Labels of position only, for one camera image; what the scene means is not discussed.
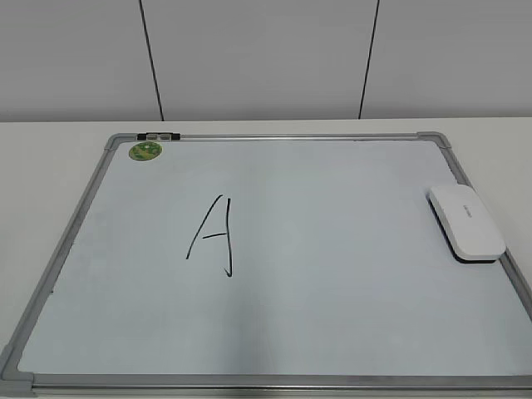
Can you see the whiteboard with grey frame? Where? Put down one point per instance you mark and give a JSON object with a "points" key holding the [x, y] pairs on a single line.
{"points": [[281, 263]]}

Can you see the white whiteboard eraser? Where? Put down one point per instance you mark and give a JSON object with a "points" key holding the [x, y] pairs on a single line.
{"points": [[468, 226]]}

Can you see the green round magnet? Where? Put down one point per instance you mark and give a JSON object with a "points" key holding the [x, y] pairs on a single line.
{"points": [[145, 150]]}

